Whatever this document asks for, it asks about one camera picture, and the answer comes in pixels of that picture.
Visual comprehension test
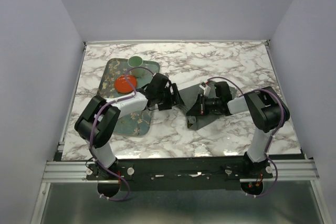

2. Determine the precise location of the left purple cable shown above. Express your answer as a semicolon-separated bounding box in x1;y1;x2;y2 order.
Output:
89;67;158;201

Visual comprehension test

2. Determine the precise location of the pale green cup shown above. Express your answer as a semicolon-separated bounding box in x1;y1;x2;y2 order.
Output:
128;56;145;78

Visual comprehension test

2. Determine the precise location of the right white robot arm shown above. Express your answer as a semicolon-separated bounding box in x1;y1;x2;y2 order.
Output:
186;81;290;178

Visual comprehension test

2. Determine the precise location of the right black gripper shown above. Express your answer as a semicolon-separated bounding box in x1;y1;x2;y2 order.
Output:
186;94;221;116

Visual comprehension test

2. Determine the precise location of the aluminium frame rail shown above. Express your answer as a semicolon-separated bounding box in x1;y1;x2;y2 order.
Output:
42;161;98;183

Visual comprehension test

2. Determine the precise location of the green floral tray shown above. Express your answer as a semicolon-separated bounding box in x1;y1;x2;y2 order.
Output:
94;58;161;137

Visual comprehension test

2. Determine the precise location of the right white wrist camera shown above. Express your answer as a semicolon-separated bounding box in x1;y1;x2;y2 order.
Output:
199;82;211;97

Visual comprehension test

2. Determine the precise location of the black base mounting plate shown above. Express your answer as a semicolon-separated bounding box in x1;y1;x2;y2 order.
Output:
87;156;273;191

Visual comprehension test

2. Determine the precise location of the purple cable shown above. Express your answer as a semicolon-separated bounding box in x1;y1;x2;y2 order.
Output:
208;77;287;198
89;67;158;201

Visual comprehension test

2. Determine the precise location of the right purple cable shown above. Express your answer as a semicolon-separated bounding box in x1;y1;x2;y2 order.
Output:
208;77;287;198

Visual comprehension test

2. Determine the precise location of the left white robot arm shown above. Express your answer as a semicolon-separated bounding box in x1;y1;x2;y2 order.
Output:
74;73;184;179

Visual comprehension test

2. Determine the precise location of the red saucer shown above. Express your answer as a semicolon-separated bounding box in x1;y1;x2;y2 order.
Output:
114;75;137;94

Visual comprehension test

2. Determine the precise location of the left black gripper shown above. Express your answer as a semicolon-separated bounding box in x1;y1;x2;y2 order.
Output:
156;83;184;111

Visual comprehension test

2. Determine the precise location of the grey cloth napkin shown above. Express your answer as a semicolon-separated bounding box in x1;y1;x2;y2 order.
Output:
179;81;237;131

